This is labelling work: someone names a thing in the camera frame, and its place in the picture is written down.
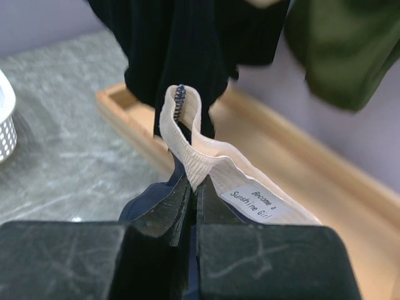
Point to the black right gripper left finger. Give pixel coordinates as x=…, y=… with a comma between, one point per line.
x=143, y=259

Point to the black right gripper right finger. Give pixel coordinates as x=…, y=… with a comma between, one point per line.
x=238, y=260

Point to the navy blue underwear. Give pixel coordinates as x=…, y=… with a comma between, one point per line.
x=240, y=185

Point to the black hanging underwear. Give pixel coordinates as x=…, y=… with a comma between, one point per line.
x=196, y=43

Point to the olive green hanging underwear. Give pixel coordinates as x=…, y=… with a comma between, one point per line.
x=345, y=47

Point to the white perforated laundry basket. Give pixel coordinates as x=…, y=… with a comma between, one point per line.
x=8, y=135

